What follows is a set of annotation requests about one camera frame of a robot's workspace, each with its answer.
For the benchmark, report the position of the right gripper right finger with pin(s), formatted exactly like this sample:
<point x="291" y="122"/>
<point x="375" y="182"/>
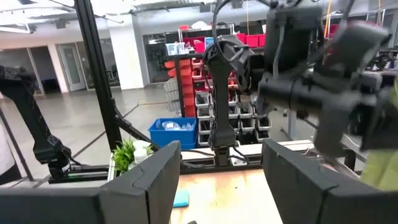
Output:
<point x="311" y="199"/>

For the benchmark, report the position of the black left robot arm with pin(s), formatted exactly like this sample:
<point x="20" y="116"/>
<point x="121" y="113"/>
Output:
<point x="221" y="102"/>

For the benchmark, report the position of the blue sponge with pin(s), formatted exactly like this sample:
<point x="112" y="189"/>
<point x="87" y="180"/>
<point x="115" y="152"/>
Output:
<point x="181" y="199"/>

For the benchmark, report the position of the blue storage bin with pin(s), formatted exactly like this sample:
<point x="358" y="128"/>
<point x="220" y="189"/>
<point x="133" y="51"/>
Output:
<point x="168" y="138"/>

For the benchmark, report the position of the glass door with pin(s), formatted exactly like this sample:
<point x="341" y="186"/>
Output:
<point x="71" y="67"/>

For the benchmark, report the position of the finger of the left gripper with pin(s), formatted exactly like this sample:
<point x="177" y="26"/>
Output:
<point x="329" y="130"/>
<point x="381" y="124"/>

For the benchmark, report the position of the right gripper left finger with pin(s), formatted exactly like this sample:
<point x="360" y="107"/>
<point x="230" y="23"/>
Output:
<point x="140" y="199"/>

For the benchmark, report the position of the small green potted plant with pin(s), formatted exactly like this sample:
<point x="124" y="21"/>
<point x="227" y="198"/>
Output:
<point x="124" y="155"/>

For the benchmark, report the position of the red white parts bin shelf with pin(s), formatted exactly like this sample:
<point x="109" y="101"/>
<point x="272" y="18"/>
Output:
<point x="186" y="77"/>

